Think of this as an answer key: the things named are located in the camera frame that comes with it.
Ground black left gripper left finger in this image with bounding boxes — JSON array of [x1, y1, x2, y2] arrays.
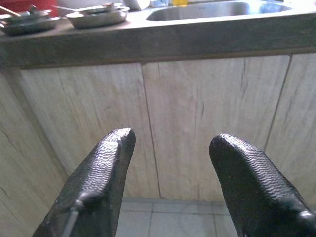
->
[[32, 127, 136, 237]]

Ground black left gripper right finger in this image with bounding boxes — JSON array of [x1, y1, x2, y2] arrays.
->
[[208, 133, 316, 237]]

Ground light wood cabinet door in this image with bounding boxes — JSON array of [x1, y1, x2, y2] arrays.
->
[[263, 53, 316, 209], [142, 55, 292, 202], [19, 63, 162, 199]]

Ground light wood cabinet panel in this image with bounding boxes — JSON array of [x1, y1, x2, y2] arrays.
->
[[0, 70, 69, 237]]

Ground wide stainless steel plate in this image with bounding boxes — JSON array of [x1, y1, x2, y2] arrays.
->
[[65, 4, 131, 29]]

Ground stainless steel double sink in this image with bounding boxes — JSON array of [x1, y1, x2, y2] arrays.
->
[[145, 0, 301, 23]]

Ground small stainless steel dish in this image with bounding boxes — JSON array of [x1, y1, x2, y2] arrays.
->
[[7, 8, 54, 24]]

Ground wooden chopstick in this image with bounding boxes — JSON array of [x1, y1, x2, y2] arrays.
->
[[0, 5, 22, 17]]

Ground red plastic basin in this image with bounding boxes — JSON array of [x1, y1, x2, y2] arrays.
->
[[0, 0, 59, 15]]

